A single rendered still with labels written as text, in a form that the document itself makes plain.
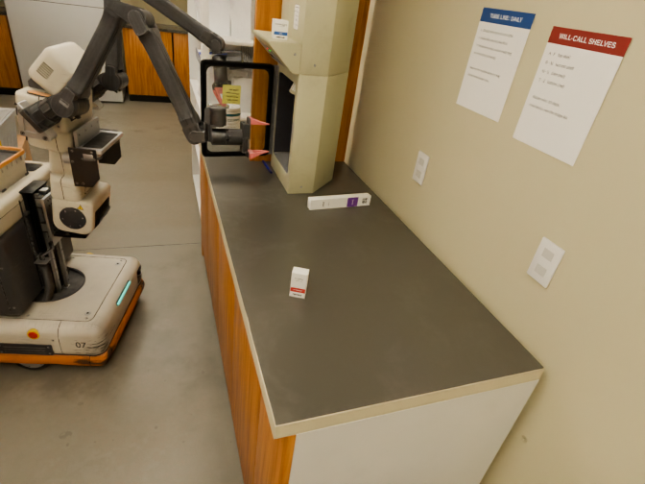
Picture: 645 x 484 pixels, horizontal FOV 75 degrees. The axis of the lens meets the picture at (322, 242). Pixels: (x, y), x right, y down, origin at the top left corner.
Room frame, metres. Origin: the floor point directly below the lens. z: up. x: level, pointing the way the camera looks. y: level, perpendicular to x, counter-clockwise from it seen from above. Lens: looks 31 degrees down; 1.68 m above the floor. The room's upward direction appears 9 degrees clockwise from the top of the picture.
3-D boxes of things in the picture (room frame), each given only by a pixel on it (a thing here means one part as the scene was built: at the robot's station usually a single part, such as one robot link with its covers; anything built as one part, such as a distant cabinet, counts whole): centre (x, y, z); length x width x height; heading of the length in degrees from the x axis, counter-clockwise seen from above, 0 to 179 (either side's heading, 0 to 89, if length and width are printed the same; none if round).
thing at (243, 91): (1.79, 0.45, 1.19); 0.30 x 0.01 x 0.40; 118
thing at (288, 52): (1.71, 0.29, 1.46); 0.32 x 0.12 x 0.10; 23
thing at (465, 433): (1.60, 0.11, 0.45); 2.05 x 0.67 x 0.90; 23
